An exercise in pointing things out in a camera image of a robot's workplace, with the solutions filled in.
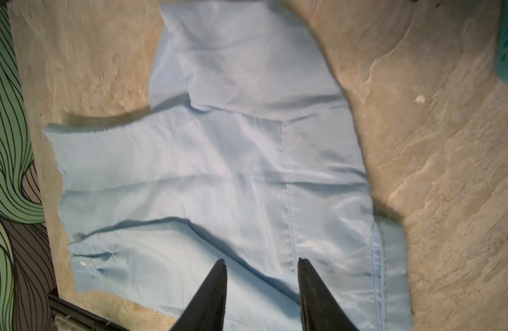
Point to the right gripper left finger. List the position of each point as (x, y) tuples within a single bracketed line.
[(207, 309)]

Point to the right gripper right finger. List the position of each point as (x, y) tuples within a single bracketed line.
[(318, 308)]

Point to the light blue long sleeve shirt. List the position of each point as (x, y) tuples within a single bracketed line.
[(249, 155)]

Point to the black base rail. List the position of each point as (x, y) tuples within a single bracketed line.
[(78, 317)]

